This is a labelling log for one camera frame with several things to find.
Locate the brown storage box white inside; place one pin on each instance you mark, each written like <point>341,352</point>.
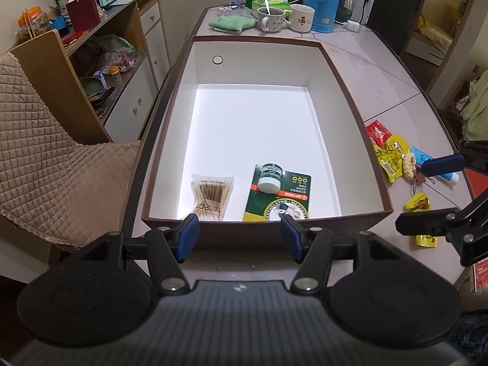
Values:
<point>240,101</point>

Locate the quilted beige chair cover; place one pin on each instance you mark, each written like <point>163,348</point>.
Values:
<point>64,192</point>

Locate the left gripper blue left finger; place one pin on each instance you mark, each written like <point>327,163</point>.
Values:
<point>187,234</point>

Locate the red cardboard box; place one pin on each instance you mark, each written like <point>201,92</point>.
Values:
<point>477,183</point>

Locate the white mug with red print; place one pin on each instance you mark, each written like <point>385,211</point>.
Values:
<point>299,17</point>

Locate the green card with jar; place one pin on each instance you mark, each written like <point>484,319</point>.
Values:
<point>275,192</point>

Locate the beige ring cracker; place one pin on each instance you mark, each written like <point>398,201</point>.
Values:
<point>409,166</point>

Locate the orange lid glass jar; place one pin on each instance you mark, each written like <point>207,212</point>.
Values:
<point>32,23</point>

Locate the dark red box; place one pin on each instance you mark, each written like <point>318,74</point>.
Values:
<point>84,14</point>

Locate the cotton swab bag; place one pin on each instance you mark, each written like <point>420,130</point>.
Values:
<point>211,196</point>

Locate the large yellow snack bag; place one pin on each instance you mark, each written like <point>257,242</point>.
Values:
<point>390,157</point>

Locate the green folded cloth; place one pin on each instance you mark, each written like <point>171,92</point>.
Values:
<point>233,24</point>

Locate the blue hand cream tube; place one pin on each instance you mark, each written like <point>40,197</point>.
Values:
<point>421,157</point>

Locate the wooden shelf cabinet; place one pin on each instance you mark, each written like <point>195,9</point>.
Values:
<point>101,85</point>

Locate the red snack packet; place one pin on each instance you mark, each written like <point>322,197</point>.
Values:
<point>378,133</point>

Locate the white power adapter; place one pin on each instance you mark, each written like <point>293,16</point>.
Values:
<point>352,26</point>

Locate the dark green electric kettle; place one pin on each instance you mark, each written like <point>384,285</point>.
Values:
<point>345,10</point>

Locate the black refrigerator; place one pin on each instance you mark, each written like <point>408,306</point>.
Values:
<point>393,21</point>

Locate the patterned mug with spoon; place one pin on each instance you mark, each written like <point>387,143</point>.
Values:
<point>271,20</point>

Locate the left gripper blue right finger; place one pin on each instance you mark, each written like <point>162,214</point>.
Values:
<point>291,234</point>

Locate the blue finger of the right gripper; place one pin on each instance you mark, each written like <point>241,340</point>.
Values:
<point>443,165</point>
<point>433,222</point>

